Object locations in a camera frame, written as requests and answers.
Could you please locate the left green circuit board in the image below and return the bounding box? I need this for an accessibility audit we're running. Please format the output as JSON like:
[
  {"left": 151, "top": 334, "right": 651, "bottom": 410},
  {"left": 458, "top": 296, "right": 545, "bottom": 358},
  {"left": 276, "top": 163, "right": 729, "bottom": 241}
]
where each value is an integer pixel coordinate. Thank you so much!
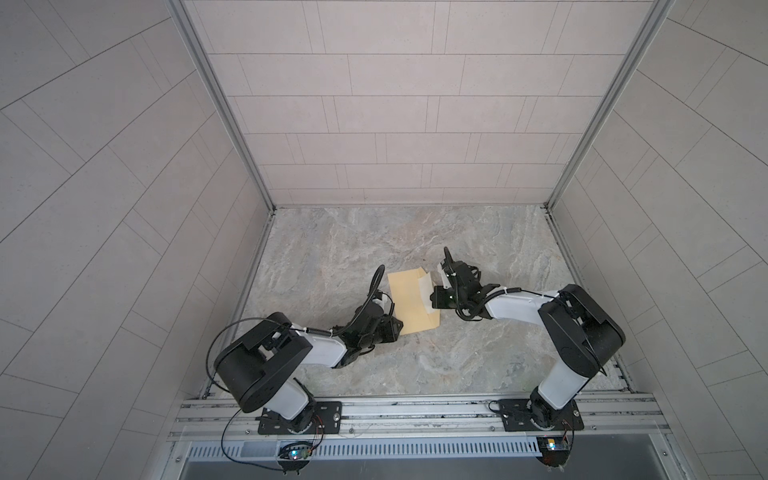
[{"left": 278, "top": 441, "right": 314, "bottom": 461}]

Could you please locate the aluminium mounting rail frame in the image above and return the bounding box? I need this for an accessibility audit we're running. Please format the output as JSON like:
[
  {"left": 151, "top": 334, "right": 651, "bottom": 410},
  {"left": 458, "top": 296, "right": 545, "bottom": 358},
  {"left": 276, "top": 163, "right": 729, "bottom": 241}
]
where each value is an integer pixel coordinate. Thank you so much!
[{"left": 164, "top": 391, "right": 671, "bottom": 441}]

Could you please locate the tan kraft paper envelope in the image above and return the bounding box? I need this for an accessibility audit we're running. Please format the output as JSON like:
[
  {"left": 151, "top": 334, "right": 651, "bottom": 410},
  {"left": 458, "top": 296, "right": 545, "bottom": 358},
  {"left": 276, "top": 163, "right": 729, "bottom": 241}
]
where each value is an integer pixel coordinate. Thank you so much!
[{"left": 387, "top": 268, "right": 440, "bottom": 336}]

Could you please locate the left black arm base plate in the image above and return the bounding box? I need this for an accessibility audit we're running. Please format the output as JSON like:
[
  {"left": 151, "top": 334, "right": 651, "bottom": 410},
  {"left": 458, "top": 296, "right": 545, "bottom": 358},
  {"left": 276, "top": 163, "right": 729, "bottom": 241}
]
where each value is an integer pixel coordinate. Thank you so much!
[{"left": 258, "top": 401, "right": 343, "bottom": 435}]

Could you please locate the white slotted cable duct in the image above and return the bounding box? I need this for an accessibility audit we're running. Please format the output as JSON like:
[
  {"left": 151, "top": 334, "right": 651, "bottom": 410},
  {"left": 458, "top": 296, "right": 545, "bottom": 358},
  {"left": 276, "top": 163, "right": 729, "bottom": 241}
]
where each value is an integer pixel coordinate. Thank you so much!
[{"left": 187, "top": 437, "right": 542, "bottom": 462}]

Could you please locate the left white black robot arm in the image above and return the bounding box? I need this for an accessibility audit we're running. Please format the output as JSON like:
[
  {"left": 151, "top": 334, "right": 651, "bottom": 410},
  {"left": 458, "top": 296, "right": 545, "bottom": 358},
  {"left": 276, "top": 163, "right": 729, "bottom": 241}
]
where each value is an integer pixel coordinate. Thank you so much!
[{"left": 212, "top": 300, "right": 403, "bottom": 431}]

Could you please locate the left black corrugated cable conduit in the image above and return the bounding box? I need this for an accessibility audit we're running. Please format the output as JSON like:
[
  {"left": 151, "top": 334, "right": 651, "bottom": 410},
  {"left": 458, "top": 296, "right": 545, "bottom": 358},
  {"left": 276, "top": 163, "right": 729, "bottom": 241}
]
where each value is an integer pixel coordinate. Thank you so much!
[{"left": 332, "top": 264, "right": 386, "bottom": 337}]

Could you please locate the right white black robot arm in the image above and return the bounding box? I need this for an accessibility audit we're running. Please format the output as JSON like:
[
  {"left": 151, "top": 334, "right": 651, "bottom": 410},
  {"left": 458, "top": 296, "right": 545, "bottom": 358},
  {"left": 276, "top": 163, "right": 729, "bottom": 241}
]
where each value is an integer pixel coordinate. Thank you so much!
[{"left": 430, "top": 252, "right": 626, "bottom": 430}]

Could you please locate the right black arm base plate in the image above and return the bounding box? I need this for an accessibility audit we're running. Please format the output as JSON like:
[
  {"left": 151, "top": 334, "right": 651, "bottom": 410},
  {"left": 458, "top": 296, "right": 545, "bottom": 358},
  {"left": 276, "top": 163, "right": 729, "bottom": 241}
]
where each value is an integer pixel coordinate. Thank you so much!
[{"left": 494, "top": 399, "right": 584, "bottom": 432}]

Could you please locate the right circuit board module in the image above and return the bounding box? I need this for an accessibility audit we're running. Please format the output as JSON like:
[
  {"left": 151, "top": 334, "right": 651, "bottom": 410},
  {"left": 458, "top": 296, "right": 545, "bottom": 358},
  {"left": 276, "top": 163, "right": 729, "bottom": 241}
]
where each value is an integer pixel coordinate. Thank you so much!
[{"left": 536, "top": 437, "right": 571, "bottom": 468}]

